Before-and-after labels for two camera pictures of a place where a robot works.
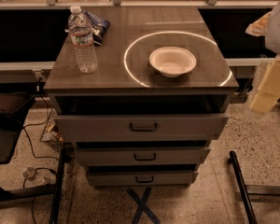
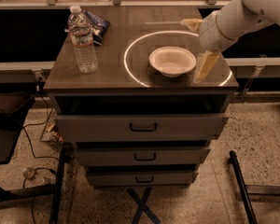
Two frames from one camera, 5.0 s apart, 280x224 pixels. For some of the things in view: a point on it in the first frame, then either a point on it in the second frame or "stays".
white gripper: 278,32 -> 211,34
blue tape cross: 142,206 stays
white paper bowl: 173,62 stays
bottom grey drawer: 141,177 stays
